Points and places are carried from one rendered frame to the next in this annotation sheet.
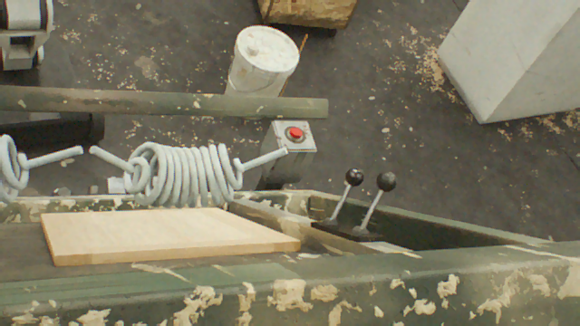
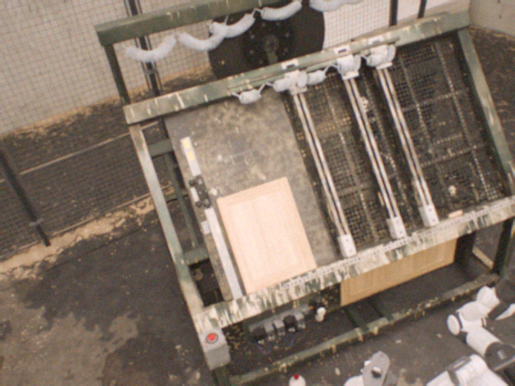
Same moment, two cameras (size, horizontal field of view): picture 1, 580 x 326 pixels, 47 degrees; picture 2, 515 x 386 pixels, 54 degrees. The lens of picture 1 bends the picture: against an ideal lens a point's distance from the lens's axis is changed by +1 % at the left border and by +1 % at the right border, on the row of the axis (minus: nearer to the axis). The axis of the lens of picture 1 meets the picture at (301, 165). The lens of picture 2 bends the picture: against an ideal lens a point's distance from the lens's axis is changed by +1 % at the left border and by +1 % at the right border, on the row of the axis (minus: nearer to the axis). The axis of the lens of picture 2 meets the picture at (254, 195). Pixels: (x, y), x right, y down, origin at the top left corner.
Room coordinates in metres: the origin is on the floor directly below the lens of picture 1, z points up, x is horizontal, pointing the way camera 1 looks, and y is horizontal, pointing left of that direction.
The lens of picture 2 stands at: (2.77, 0.97, 3.09)
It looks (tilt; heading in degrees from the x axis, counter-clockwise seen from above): 38 degrees down; 202
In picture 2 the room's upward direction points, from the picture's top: 9 degrees counter-clockwise
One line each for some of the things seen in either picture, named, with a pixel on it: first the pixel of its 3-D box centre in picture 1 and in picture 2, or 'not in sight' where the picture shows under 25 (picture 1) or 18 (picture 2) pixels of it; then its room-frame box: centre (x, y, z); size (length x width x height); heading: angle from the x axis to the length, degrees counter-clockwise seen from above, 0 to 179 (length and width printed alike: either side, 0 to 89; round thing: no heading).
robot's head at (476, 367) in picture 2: not in sight; (468, 372); (1.67, 1.21, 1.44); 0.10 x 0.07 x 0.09; 136
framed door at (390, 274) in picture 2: not in sight; (399, 255); (0.25, 0.95, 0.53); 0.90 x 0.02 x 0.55; 126
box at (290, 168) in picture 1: (285, 153); (214, 348); (1.39, 0.06, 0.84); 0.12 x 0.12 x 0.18; 36
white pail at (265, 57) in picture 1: (262, 68); not in sight; (2.36, 0.38, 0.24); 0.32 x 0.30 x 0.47; 136
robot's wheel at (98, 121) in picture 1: (92, 117); not in sight; (1.72, 0.88, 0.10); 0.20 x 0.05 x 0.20; 46
